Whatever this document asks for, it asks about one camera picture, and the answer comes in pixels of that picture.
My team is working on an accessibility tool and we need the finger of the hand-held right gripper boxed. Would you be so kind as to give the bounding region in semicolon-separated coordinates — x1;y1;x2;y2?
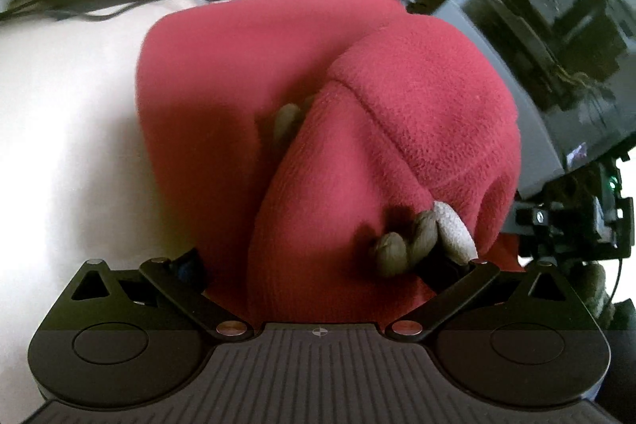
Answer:
512;200;550;232

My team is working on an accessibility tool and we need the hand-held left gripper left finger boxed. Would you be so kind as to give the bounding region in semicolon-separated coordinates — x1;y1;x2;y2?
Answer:
70;248;252;340

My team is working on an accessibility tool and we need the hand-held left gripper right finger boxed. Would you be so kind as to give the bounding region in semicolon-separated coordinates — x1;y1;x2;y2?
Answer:
386;255;573;339

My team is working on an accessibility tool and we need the red hooded fleece garment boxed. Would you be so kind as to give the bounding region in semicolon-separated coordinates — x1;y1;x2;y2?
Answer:
135;0;522;324

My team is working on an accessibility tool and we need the person's right hand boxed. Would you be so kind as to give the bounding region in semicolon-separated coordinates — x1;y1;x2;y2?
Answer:
571;261;619;328

